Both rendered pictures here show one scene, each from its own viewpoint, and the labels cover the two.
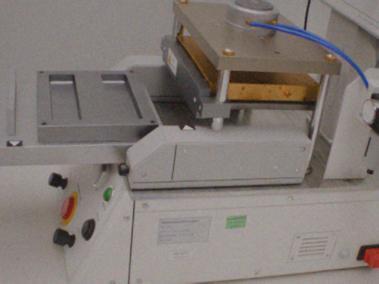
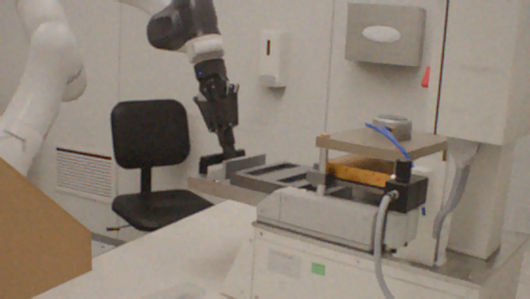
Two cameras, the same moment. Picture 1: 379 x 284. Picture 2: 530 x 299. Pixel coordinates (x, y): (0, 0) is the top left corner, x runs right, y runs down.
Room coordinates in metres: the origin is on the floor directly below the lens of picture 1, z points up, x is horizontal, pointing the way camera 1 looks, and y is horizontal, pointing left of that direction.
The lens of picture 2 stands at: (-0.01, -0.86, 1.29)
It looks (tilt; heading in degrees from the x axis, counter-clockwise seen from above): 14 degrees down; 56
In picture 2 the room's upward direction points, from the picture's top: 3 degrees clockwise
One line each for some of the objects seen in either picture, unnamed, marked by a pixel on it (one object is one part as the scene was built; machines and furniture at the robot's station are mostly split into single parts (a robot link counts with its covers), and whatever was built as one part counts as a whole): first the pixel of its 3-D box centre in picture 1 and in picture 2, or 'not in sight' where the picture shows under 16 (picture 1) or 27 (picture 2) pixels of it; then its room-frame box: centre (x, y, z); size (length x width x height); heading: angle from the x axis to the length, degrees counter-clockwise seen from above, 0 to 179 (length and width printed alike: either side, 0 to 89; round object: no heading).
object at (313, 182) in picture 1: (252, 133); (396, 230); (0.87, -0.07, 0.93); 0.46 x 0.35 x 0.01; 109
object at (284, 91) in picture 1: (246, 55); (386, 159); (0.85, -0.04, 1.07); 0.22 x 0.17 x 0.10; 19
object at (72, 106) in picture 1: (92, 102); (288, 178); (0.79, 0.18, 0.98); 0.20 x 0.17 x 0.03; 19
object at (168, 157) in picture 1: (215, 156); (314, 214); (0.71, -0.01, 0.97); 0.26 x 0.05 x 0.07; 109
